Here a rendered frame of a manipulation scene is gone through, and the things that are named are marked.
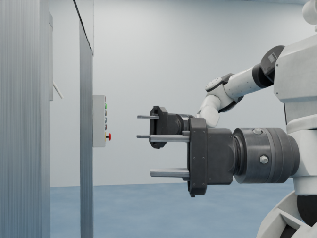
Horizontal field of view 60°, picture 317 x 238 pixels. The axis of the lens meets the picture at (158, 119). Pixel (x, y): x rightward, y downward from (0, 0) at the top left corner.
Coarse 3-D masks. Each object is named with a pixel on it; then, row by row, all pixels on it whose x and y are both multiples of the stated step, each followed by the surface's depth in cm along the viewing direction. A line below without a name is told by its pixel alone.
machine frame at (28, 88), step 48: (0, 0) 38; (48, 0) 44; (0, 48) 38; (48, 48) 44; (0, 96) 38; (48, 96) 44; (0, 144) 38; (48, 144) 44; (0, 192) 38; (48, 192) 43
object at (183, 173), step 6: (174, 168) 45; (180, 168) 45; (186, 168) 45; (150, 174) 43; (156, 174) 43; (162, 174) 43; (168, 174) 42; (174, 174) 42; (180, 174) 42; (186, 174) 42; (186, 180) 43
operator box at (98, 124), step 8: (96, 96) 135; (104, 96) 135; (96, 104) 135; (104, 104) 135; (96, 112) 135; (104, 112) 136; (96, 120) 135; (104, 120) 136; (96, 128) 135; (104, 128) 136; (96, 136) 135; (104, 136) 136; (96, 144) 135; (104, 144) 136
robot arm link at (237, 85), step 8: (240, 72) 104; (248, 72) 99; (216, 80) 109; (224, 80) 107; (232, 80) 105; (240, 80) 101; (248, 80) 98; (208, 88) 110; (224, 88) 109; (232, 88) 105; (240, 88) 103; (248, 88) 101; (256, 88) 99; (232, 96) 108; (240, 96) 108; (224, 112) 113
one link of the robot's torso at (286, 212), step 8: (288, 200) 76; (296, 200) 76; (280, 208) 75; (288, 208) 76; (296, 208) 76; (272, 216) 74; (280, 216) 72; (288, 216) 69; (296, 216) 76; (264, 224) 74; (272, 224) 72; (280, 224) 73; (288, 224) 72; (296, 224) 67; (304, 224) 64; (264, 232) 72; (272, 232) 72; (280, 232) 73; (288, 232) 71; (296, 232) 64; (304, 232) 62; (312, 232) 61
